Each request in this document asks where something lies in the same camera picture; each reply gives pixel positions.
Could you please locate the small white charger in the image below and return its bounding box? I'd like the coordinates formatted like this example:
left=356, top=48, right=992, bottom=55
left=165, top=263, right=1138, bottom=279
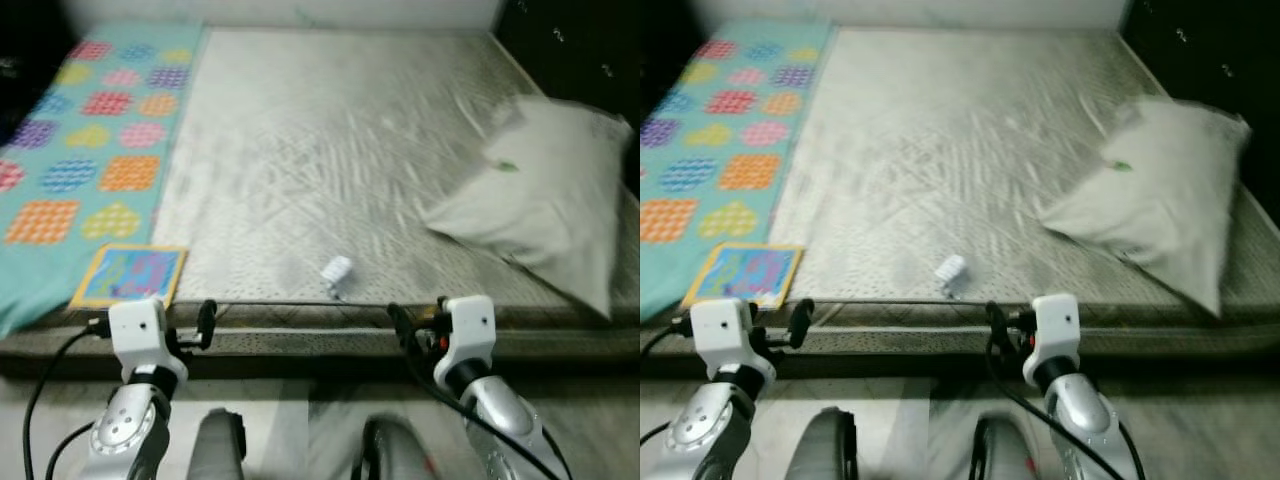
left=933, top=254, right=969, bottom=298
left=320, top=256, right=354, bottom=299

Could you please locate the white pillow with tree print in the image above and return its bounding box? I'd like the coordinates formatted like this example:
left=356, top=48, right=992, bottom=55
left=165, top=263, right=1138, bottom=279
left=420, top=95, right=633, bottom=321
left=1040, top=95, right=1253, bottom=319

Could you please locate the yellow and blue children's book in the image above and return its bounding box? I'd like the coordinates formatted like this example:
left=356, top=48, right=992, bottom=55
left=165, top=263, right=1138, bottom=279
left=682, top=243, right=806, bottom=311
left=68, top=243, right=189, bottom=309

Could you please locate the grey left robot leg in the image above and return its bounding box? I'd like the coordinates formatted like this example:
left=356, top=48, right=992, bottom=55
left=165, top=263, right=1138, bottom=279
left=188, top=408, right=248, bottom=480
left=783, top=408, right=859, bottom=480

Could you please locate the grey robot leg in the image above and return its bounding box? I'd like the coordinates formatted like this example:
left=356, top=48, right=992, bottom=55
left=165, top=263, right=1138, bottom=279
left=968, top=415, right=1046, bottom=480
left=355, top=415, right=446, bottom=480
left=783, top=408, right=859, bottom=480
left=188, top=408, right=248, bottom=480

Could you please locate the grey right robot leg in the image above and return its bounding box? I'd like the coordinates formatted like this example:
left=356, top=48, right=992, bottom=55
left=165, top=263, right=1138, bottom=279
left=355, top=415, right=446, bottom=480
left=968, top=415, right=1046, bottom=480

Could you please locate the teal colourful patterned blanket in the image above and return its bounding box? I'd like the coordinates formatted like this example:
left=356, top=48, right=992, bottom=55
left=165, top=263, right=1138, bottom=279
left=640, top=20, right=836, bottom=321
left=0, top=22, right=206, bottom=336

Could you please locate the grey quilted mattress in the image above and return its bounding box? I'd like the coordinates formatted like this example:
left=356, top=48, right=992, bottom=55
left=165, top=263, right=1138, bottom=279
left=0, top=25, right=641, bottom=363
left=640, top=25, right=1280, bottom=363

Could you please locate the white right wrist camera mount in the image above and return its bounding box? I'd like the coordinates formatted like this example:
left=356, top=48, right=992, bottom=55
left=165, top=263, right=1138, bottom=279
left=437, top=295, right=498, bottom=381
left=1022, top=293, right=1081, bottom=373

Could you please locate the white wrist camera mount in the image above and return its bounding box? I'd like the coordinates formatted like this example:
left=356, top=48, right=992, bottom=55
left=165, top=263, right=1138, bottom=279
left=107, top=297, right=189, bottom=386
left=690, top=297, right=776, bottom=386
left=1022, top=293, right=1081, bottom=373
left=437, top=295, right=498, bottom=381

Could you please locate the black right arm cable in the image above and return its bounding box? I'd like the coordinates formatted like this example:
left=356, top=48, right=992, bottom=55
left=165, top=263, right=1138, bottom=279
left=985, top=335, right=1151, bottom=480
left=398, top=335, right=576, bottom=480

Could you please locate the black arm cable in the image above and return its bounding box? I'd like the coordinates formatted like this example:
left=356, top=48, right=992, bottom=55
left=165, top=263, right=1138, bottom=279
left=985, top=335, right=1151, bottom=480
left=398, top=335, right=576, bottom=480
left=640, top=318, right=693, bottom=446
left=22, top=318, right=111, bottom=480

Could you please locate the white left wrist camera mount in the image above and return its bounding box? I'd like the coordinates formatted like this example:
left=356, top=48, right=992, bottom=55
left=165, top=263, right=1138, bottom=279
left=107, top=297, right=189, bottom=386
left=690, top=297, right=776, bottom=386

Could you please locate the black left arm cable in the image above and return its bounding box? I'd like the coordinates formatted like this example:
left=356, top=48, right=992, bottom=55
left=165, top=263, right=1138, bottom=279
left=640, top=318, right=693, bottom=446
left=22, top=318, right=111, bottom=480

